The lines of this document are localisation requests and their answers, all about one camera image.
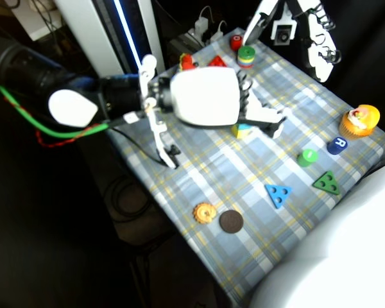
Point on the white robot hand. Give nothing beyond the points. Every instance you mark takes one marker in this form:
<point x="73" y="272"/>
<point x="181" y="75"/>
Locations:
<point x="205" y="96"/>
<point x="321" y="51"/>

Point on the red triangle block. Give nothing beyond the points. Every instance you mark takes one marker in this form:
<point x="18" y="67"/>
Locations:
<point x="216" y="62"/>

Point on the strawberry cupcake toy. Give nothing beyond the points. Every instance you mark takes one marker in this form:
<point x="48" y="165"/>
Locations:
<point x="186" y="61"/>

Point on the yellow wooden cube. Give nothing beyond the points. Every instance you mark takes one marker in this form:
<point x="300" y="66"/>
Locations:
<point x="240" y="135"/>

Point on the red cylinder block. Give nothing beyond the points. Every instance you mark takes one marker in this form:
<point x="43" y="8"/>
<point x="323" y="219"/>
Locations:
<point x="235" y="43"/>

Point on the white power adapter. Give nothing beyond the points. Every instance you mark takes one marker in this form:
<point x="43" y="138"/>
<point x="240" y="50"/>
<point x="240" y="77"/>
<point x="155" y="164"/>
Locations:
<point x="219" y="30"/>
<point x="202" y="25"/>

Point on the blue plaid tablecloth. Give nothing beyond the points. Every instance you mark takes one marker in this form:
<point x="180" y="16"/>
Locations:
<point x="244" y="167"/>

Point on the orange topped cupcake toy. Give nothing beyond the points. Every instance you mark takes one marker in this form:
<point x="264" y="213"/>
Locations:
<point x="356" y="128"/>

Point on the blue cylinder block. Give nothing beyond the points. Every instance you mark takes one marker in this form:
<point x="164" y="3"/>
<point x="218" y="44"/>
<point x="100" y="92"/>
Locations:
<point x="335" y="147"/>

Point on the green cylinder block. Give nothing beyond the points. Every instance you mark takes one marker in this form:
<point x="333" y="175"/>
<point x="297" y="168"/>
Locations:
<point x="306" y="158"/>

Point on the tan round biscuit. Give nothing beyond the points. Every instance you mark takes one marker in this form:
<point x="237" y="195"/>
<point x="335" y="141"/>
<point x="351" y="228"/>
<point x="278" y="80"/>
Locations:
<point x="200" y="216"/>

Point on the blue triangle block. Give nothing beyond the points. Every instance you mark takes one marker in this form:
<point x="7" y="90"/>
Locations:
<point x="279" y="194"/>

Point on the dark brown sandwich cookie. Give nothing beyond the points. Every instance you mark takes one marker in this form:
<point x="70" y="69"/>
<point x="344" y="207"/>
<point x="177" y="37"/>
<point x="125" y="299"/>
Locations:
<point x="231" y="221"/>

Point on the white robot body column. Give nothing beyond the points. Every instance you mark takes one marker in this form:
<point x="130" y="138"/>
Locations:
<point x="93" y="32"/>

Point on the green triangle block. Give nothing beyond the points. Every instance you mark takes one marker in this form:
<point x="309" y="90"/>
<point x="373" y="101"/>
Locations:
<point x="328" y="182"/>

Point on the white box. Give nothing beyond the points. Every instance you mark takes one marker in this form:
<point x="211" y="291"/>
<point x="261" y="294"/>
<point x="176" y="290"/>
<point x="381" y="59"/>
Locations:
<point x="38" y="25"/>

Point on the white blurred foreground shell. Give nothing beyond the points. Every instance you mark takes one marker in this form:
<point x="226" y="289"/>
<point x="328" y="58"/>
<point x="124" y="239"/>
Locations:
<point x="340" y="256"/>

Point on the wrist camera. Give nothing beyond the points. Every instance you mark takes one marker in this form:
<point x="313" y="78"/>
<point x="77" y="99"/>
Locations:
<point x="283" y="35"/>

